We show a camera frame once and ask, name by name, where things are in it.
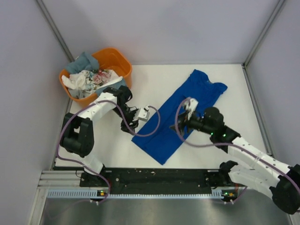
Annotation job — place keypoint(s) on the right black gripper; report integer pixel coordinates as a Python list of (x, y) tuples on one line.
[(183, 121)]

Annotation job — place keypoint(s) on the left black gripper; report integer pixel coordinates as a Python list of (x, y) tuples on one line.
[(135, 123)]

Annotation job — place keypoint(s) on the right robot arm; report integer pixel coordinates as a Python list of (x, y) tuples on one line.
[(275, 179)]

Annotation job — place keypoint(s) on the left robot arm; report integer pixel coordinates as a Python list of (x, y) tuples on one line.
[(78, 138)]

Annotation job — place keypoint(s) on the orange plastic laundry basket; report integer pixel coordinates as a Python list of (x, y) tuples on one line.
[(108, 58)]

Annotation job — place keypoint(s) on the white t shirt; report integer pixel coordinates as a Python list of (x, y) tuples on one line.
[(75, 81)]

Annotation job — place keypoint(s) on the grey-blue t shirt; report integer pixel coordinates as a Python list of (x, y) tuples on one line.
[(87, 62)]

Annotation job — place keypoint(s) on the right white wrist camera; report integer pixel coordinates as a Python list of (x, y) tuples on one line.
[(190, 106)]

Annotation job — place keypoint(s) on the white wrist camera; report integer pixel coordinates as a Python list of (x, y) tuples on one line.
[(190, 106), (143, 114)]

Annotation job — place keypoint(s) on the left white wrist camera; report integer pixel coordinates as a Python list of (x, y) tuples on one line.
[(143, 114)]

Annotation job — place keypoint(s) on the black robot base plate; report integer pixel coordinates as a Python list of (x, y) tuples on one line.
[(147, 181)]

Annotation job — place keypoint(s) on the grey slotted cable duct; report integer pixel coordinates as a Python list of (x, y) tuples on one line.
[(96, 194)]

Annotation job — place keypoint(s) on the left aluminium frame post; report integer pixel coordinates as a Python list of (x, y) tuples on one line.
[(46, 14)]

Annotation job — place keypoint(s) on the aluminium frame post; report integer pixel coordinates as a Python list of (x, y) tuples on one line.
[(46, 14), (275, 13)]

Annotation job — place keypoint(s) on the right aluminium frame post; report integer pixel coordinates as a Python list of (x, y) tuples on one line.
[(275, 13)]

